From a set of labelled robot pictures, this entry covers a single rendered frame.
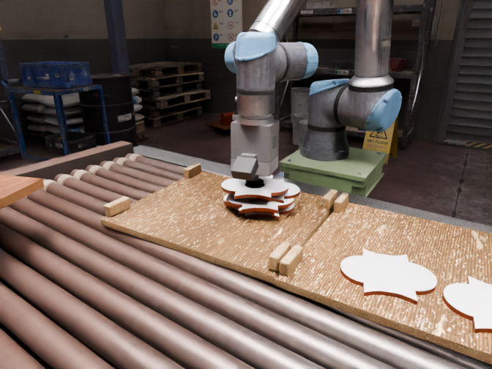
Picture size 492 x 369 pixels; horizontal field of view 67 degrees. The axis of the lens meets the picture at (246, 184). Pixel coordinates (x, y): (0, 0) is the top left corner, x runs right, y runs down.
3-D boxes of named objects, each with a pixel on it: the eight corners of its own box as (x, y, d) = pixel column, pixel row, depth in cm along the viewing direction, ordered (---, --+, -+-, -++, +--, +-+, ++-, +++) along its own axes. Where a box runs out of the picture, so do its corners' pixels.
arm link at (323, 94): (323, 117, 122) (326, 74, 117) (358, 124, 113) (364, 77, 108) (299, 122, 115) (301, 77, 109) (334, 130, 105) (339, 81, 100)
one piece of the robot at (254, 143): (216, 108, 68) (218, 190, 74) (262, 112, 65) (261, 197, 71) (240, 99, 78) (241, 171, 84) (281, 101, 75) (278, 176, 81)
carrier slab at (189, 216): (199, 175, 107) (198, 170, 106) (338, 205, 88) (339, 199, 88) (101, 225, 79) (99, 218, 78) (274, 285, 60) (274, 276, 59)
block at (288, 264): (293, 257, 65) (294, 243, 64) (303, 260, 64) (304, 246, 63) (277, 274, 60) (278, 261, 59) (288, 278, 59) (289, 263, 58)
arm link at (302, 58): (283, 40, 84) (247, 41, 77) (323, 41, 76) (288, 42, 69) (282, 76, 87) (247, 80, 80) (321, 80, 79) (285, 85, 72)
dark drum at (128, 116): (116, 142, 484) (107, 72, 451) (149, 148, 455) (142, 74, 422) (76, 154, 437) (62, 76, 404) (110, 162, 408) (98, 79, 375)
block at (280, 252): (282, 252, 66) (282, 239, 65) (291, 255, 65) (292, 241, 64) (267, 269, 61) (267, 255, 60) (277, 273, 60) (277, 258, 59)
